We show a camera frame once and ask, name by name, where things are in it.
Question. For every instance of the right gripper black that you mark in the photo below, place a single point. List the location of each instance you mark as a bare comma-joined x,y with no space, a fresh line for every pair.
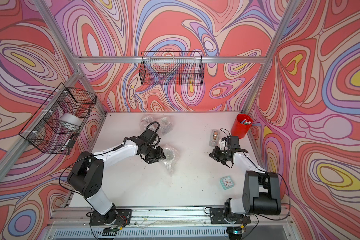
214,155

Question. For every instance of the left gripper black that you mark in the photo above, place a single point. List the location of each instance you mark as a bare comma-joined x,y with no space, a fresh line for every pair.
160,155

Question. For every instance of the bubble wrap sheet stack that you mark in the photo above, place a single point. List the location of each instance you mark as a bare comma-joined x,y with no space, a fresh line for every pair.
172,156

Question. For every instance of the bubble wrap sheet around mug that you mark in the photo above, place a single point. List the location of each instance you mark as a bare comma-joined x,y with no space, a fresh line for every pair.
145,121

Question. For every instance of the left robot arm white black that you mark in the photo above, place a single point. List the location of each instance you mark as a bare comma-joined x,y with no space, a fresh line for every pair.
87,174

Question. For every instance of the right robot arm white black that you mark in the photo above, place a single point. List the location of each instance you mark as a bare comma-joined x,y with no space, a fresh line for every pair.
261,191

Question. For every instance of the small green alarm clock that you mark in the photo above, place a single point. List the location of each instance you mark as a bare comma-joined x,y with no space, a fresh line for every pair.
227,182

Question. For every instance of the red pen holder cup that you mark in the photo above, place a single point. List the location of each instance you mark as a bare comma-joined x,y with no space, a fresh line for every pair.
241,125

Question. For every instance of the black marker in basket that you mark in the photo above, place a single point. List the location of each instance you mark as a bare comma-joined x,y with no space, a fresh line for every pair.
69,144

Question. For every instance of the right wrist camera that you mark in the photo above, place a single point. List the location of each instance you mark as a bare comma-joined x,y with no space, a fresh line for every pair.
230,142

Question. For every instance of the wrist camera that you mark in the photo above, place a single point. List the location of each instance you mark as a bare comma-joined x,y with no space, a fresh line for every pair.
151,137
230,142

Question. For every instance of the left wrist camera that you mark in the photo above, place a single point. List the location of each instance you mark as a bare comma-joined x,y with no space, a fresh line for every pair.
151,137

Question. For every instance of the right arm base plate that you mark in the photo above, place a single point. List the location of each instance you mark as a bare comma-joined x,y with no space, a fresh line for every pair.
219,216

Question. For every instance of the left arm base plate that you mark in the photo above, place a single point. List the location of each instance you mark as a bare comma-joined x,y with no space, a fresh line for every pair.
120,217

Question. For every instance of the black wire basket back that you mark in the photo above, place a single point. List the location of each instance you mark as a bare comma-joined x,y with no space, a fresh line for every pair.
168,68

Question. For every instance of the black wire basket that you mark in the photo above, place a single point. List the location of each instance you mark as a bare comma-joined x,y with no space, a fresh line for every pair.
48,134
168,68

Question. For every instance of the black wire basket left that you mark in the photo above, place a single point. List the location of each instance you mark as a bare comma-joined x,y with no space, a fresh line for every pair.
48,134

